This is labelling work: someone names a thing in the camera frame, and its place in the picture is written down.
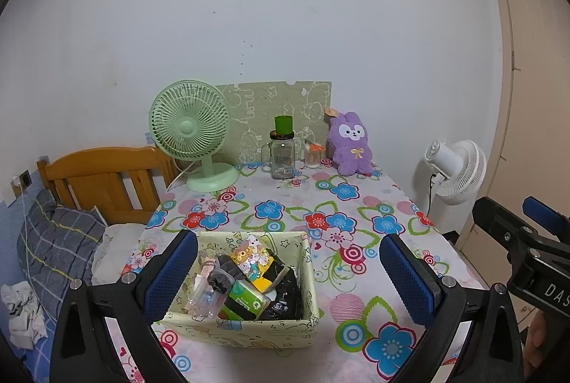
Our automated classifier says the wooden bed headboard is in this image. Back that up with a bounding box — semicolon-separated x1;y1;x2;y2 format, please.
37;146;179;226

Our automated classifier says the person's right hand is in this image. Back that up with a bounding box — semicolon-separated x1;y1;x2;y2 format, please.
524;314;549;371

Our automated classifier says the floral tablecloth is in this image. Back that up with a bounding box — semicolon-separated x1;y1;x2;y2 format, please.
91;163;486;383

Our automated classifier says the clear bottle pink cap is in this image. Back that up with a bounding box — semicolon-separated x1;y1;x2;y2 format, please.
185;258;223;319

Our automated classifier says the cartoon tissue pack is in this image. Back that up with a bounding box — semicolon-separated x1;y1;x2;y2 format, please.
229;234;275;292

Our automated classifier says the green tissue pack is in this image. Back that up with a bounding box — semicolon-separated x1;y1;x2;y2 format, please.
218;280;271;321

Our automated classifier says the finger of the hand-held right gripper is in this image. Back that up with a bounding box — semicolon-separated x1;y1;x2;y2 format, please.
522;196;570;239
472;196;542;263

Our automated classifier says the printed fabric storage box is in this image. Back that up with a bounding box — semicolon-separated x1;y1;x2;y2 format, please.
151;230;320;349

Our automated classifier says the small jar orange lid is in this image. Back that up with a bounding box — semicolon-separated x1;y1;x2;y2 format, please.
304;143;323;169

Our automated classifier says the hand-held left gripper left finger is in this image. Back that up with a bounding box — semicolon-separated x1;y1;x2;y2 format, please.
50;229;199;383

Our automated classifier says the green printed board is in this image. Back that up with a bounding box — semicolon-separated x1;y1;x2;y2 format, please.
214;81;332;166

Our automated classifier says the white bedding cloth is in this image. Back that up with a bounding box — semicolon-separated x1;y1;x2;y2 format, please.
91;223;156;286

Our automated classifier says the white standing fan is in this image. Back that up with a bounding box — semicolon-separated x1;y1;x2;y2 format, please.
424;139;487;232

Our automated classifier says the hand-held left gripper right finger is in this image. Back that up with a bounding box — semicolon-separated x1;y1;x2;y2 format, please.
379;234;526;383

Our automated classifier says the glass jar mug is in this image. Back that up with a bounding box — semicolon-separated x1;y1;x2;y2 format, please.
259;131;298;180

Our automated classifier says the purple plush bunny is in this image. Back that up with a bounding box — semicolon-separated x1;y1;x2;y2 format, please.
324;107;374;177

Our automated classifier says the green desk fan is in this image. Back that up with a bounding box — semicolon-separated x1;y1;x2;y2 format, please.
148;79;240;192

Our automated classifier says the blue bed sheet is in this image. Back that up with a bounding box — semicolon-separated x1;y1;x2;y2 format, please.
9;303;63;383

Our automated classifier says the grey plaid pillow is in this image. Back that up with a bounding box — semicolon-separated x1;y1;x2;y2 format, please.
17;189;108;308

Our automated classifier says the crumpled white cloth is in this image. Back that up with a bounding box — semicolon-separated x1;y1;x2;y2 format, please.
0;280;49;350

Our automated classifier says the black plastic bag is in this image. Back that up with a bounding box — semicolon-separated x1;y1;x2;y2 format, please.
258;256;304;321

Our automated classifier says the grey sock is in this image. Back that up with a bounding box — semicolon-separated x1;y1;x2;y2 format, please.
209;256;243;292

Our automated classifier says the beige door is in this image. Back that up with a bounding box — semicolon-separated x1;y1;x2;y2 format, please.
458;0;570;259

